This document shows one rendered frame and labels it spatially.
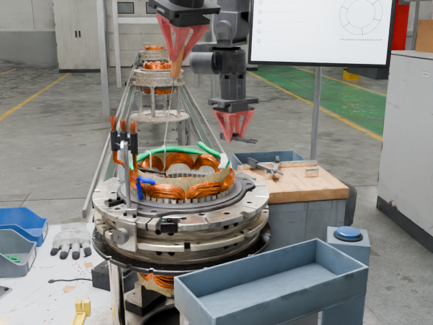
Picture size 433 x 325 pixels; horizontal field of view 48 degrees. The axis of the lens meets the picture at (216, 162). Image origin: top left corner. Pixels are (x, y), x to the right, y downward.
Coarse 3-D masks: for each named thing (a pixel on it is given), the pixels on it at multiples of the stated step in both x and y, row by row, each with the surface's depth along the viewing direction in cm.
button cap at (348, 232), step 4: (340, 228) 85; (344, 228) 84; (348, 228) 84; (352, 228) 84; (356, 228) 85; (336, 232) 84; (340, 232) 83; (344, 232) 83; (348, 232) 83; (352, 232) 83; (356, 232) 83; (340, 236) 83; (344, 236) 83; (348, 236) 82; (352, 236) 82; (356, 236) 82
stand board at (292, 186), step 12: (240, 168) 112; (288, 168) 112; (300, 168) 112; (264, 180) 104; (276, 180) 104; (288, 180) 104; (300, 180) 104; (312, 180) 104; (324, 180) 104; (336, 180) 104; (276, 192) 97; (288, 192) 97; (300, 192) 97; (312, 192) 98; (324, 192) 98; (336, 192) 99; (348, 192) 100
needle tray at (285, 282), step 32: (256, 256) 70; (288, 256) 73; (320, 256) 75; (192, 288) 66; (224, 288) 69; (256, 288) 69; (288, 288) 69; (320, 288) 63; (352, 288) 67; (192, 320) 61; (224, 320) 56; (256, 320) 59; (288, 320) 62
